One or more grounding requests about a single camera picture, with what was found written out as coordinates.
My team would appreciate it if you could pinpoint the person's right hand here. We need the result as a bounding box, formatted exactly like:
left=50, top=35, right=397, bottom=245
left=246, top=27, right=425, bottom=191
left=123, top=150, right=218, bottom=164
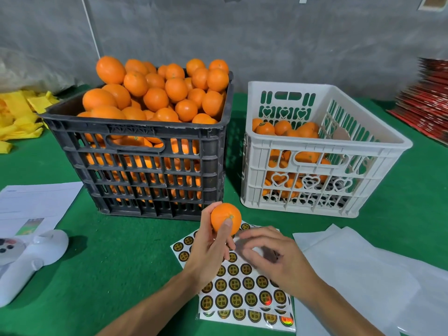
left=234, top=226, right=323, bottom=301

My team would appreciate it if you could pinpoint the person's left hand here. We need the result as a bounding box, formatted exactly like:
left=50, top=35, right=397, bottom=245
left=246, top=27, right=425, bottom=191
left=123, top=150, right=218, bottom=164
left=183, top=201, right=239, bottom=291

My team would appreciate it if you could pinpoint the single orange fruit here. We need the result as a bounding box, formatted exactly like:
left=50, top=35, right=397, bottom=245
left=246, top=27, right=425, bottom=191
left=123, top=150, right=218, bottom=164
left=210, top=202, right=243, bottom=235

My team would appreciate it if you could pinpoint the holographic sticker sheet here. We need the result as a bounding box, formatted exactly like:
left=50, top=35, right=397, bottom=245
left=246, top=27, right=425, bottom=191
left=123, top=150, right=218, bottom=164
left=170, top=220, right=296, bottom=333

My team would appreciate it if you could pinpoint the black plastic crate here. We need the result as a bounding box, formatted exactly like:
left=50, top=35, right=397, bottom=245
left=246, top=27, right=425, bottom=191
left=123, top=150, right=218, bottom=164
left=41, top=72, right=235, bottom=221

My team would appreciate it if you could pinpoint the heap of labelled oranges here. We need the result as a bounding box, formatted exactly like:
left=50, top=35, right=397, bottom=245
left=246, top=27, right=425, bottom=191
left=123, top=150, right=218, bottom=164
left=252, top=119, right=333, bottom=200

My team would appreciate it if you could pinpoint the white plastic crate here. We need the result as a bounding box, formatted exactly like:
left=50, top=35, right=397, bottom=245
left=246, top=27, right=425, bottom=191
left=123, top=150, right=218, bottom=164
left=240, top=81, right=414, bottom=218

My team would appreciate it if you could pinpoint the pile of oranges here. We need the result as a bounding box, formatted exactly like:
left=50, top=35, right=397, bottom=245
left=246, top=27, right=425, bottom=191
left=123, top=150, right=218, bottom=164
left=77, top=56, right=231, bottom=203

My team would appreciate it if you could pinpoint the person's left forearm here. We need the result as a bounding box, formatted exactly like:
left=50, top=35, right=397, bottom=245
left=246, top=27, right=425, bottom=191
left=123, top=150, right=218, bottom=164
left=98, top=273, right=207, bottom=336

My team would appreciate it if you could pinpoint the person's right forearm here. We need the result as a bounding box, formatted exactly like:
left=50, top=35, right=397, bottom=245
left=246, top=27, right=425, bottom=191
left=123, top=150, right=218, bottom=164
left=301, top=280, right=386, bottom=336

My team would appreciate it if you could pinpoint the white backing sheet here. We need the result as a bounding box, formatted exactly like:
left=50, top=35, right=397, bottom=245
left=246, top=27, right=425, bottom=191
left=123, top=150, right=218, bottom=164
left=378, top=248, right=448, bottom=336
left=293, top=224, right=421, bottom=336

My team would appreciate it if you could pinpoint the green felt table cover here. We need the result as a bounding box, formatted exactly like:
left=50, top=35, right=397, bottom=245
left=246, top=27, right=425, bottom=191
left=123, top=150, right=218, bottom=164
left=0, top=87, right=448, bottom=336

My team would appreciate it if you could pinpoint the white handheld controller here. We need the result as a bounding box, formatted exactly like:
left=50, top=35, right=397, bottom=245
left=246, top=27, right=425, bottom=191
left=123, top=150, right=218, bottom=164
left=0, top=229, right=70, bottom=308

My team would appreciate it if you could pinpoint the white printed paper sheet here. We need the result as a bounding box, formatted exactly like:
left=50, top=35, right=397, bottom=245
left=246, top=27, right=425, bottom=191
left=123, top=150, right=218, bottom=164
left=0, top=181, right=84, bottom=238

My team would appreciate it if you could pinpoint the stack of red cardboard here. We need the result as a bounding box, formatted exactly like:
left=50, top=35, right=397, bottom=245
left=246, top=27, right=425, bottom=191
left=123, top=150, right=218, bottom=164
left=388, top=57, right=448, bottom=146

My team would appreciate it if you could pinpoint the pile of yellow bags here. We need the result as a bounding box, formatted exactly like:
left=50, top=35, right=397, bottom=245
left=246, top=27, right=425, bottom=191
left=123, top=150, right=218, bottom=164
left=0, top=89, right=63, bottom=154

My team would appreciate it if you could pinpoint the beige woven sack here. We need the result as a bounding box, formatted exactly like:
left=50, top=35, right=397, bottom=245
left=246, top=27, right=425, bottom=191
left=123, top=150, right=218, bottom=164
left=0, top=47, right=88, bottom=94

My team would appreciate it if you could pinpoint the white pole with black base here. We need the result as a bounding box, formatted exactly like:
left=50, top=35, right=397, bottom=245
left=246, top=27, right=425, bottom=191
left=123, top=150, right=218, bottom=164
left=79, top=0, right=95, bottom=59

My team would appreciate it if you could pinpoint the beige wall plate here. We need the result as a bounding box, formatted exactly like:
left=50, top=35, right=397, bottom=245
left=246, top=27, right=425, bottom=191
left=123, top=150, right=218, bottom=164
left=419, top=0, right=448, bottom=13

